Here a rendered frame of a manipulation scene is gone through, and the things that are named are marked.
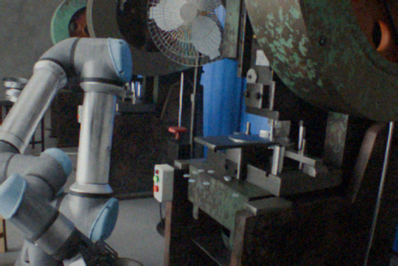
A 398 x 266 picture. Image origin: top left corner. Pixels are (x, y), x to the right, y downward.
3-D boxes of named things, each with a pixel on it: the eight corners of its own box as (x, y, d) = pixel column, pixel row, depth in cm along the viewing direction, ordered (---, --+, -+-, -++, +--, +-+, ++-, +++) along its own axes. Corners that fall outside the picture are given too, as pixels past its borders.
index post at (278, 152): (275, 175, 115) (279, 145, 113) (270, 173, 117) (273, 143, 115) (282, 174, 116) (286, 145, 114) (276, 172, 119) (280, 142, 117)
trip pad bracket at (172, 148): (176, 189, 151) (178, 141, 147) (165, 181, 159) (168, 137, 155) (188, 187, 154) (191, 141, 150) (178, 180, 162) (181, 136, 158)
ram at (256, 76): (262, 110, 122) (270, 20, 116) (236, 104, 134) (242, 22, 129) (299, 110, 130) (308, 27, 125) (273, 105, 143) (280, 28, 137)
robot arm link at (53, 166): (26, 141, 75) (-2, 170, 65) (72, 147, 74) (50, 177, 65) (33, 172, 79) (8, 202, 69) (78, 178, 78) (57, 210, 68)
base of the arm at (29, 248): (16, 274, 90) (12, 243, 89) (26, 248, 105) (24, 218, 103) (71, 275, 94) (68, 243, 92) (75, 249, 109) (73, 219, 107)
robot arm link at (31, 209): (24, 161, 64) (0, 189, 56) (67, 201, 67) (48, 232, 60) (4, 180, 66) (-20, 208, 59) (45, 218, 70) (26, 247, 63)
